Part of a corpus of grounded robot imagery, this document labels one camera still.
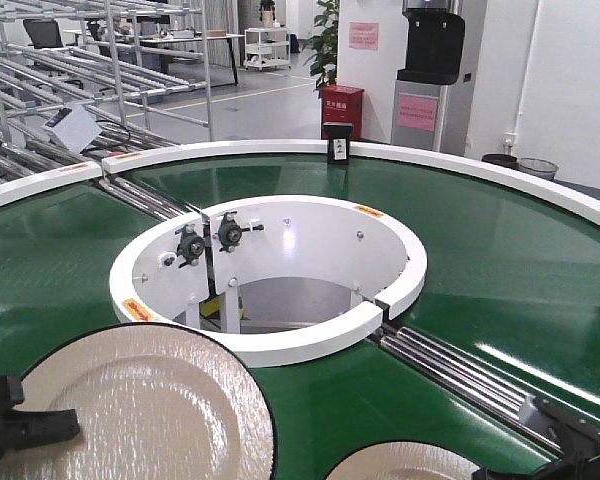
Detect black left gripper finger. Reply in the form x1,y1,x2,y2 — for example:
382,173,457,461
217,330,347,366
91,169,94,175
2,409,80,449

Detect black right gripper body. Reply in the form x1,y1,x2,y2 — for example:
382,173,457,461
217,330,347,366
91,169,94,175
472,396,600,479

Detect beige plate black rim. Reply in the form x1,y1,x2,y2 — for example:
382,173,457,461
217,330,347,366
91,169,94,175
325,441,480,479
0,323,276,479

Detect white shelf cart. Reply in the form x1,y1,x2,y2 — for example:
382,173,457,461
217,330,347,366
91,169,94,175
243,27,291,71

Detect steel conveyor rollers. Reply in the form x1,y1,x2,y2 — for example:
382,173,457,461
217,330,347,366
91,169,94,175
379,323,561,455

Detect white outer conveyor rim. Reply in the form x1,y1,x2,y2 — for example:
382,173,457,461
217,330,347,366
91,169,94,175
0,139,600,226

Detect white power box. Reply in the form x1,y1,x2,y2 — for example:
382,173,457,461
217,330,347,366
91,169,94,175
42,102,102,153

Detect metal roller rack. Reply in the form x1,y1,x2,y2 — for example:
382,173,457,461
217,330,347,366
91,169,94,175
0,0,216,191

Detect office desk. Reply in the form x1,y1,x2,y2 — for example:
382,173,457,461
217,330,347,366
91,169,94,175
140,30,244,86

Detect black sensor box with label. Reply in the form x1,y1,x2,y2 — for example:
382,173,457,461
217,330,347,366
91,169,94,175
323,122,353,165

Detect red fire extinguisher box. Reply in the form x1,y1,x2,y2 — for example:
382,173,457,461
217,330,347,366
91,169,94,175
319,84,364,141

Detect green potted plant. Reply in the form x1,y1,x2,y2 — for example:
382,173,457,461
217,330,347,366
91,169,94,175
306,0,340,91

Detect white inner conveyor ring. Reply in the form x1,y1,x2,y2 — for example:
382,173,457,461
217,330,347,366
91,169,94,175
108,194,427,368

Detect wire mesh trash bin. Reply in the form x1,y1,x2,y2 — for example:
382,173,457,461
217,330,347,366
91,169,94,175
517,157,559,181

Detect pink wall notice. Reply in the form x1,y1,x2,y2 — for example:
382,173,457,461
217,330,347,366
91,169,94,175
349,22,379,51

